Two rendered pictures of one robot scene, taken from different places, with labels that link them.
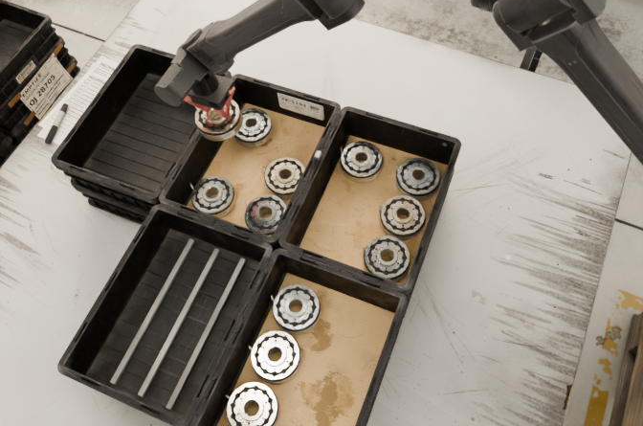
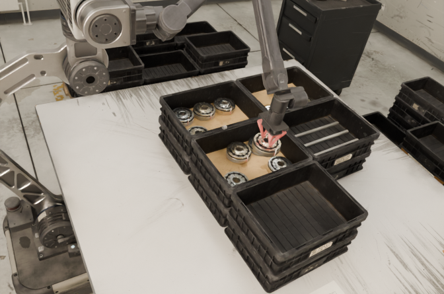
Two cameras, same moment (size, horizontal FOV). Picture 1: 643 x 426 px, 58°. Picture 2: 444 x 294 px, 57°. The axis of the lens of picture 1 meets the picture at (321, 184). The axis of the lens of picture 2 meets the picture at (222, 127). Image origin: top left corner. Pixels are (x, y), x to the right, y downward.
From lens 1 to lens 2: 2.00 m
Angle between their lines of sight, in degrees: 78
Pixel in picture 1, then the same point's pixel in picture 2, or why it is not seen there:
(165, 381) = (335, 130)
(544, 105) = (69, 131)
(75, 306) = (368, 205)
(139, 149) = (307, 220)
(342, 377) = (269, 96)
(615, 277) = not seen: hidden behind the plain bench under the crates
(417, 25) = not seen: outside the picture
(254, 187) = (255, 162)
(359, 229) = (223, 121)
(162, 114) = (282, 232)
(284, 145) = (224, 169)
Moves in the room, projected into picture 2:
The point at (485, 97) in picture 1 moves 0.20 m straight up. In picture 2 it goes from (86, 152) to (82, 117)
